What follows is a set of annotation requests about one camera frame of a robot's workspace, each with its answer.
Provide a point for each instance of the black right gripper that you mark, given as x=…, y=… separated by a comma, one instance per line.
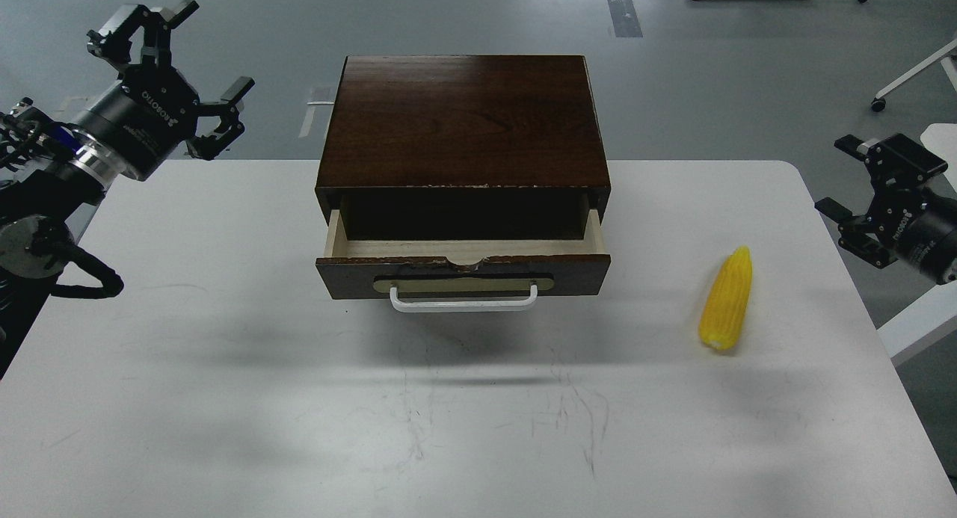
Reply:
x=907, y=222

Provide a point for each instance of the grey floor tape strip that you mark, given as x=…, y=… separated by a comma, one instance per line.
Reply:
x=624, y=18

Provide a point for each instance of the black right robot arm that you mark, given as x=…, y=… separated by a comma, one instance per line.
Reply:
x=906, y=220

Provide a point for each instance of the dark wooden drawer cabinet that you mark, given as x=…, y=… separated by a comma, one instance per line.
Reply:
x=463, y=121

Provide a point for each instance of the white rolling table leg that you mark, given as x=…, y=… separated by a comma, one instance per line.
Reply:
x=943, y=57

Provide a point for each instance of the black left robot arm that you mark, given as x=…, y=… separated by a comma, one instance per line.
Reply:
x=56, y=169

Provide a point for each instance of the wooden drawer with white handle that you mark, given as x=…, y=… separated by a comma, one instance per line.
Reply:
x=431, y=276

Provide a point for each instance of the yellow corn cob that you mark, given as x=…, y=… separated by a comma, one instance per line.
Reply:
x=724, y=310

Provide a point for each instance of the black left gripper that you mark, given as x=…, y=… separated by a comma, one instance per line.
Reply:
x=149, y=110

